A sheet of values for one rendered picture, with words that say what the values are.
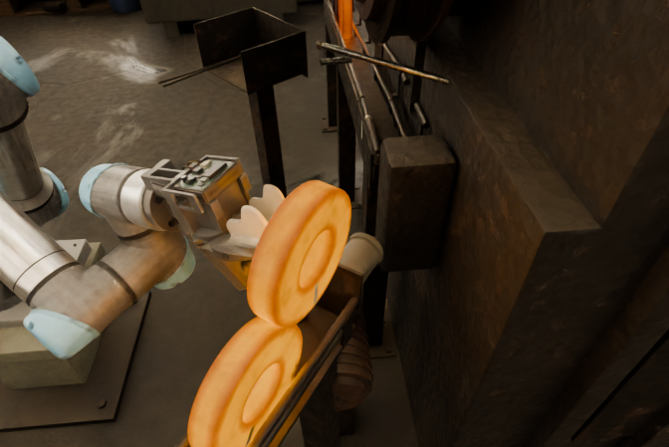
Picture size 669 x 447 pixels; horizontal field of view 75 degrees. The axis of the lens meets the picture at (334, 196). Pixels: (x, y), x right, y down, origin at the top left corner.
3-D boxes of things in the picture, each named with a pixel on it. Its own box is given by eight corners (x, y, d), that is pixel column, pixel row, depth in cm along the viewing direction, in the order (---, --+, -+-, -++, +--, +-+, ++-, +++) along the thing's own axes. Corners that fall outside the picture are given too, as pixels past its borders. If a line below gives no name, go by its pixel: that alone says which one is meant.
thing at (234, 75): (278, 185, 182) (253, 6, 134) (318, 218, 167) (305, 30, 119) (235, 207, 173) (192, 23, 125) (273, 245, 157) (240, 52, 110)
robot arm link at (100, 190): (138, 197, 67) (110, 150, 63) (185, 206, 61) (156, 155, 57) (96, 230, 62) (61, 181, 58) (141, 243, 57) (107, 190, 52)
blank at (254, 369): (318, 312, 53) (295, 300, 54) (244, 343, 38) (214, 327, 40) (278, 429, 54) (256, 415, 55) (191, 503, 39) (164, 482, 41)
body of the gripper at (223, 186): (195, 198, 42) (123, 185, 49) (228, 262, 47) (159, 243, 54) (244, 156, 47) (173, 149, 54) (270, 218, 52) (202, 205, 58)
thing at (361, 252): (382, 269, 68) (385, 240, 65) (355, 308, 62) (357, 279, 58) (348, 254, 70) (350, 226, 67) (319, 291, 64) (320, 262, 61)
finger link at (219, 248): (246, 257, 43) (187, 242, 48) (251, 269, 44) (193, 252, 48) (274, 227, 46) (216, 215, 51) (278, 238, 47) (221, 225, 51)
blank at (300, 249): (359, 162, 46) (332, 152, 47) (272, 250, 35) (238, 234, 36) (346, 265, 55) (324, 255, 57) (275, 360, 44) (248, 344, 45)
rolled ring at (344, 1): (337, -6, 152) (346, -7, 153) (340, 47, 153) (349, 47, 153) (339, -34, 134) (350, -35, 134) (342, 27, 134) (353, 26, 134)
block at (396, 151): (429, 237, 83) (448, 130, 67) (440, 270, 77) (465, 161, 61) (373, 242, 82) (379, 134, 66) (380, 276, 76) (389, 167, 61)
